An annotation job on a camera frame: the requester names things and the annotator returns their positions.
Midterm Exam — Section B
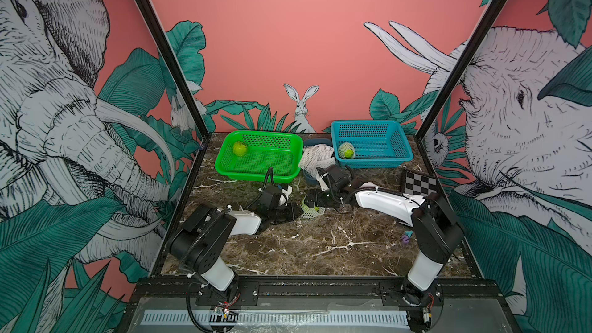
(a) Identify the white slotted cable duct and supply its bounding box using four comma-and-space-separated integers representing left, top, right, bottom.
139, 310, 411, 329

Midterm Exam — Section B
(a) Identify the dark blue small bin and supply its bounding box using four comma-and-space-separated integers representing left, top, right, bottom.
299, 138, 337, 185

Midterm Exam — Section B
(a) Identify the black white checkerboard plate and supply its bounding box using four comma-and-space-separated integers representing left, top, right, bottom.
402, 169, 439, 196

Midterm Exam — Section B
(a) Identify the white foam net sleeve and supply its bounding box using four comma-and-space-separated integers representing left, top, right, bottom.
338, 142, 356, 160
301, 197, 325, 220

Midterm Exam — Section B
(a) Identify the black front mounting rail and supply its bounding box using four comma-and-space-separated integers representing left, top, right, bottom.
130, 275, 503, 308

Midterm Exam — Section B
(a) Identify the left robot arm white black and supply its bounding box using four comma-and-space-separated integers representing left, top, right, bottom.
166, 184, 303, 302

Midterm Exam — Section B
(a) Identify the black frame post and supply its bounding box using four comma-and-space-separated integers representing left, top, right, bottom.
415, 0, 507, 140
134, 0, 210, 140

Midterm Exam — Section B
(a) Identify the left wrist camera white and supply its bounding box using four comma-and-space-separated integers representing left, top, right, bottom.
277, 184, 293, 206

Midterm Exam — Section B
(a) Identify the black right frame post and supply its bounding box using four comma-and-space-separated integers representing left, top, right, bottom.
415, 0, 507, 140

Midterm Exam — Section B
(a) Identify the stack of white foam nets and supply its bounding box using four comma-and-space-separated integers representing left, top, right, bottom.
299, 144, 336, 178

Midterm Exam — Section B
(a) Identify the bright green plastic basket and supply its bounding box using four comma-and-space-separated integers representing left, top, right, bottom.
215, 130, 304, 183

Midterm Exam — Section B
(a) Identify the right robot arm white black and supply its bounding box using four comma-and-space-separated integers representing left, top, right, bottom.
302, 165, 464, 298

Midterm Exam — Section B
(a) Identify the black left frame post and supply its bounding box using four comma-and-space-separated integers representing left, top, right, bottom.
134, 0, 210, 140

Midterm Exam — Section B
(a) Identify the teal plastic basket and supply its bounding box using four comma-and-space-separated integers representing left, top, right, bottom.
331, 120, 413, 169

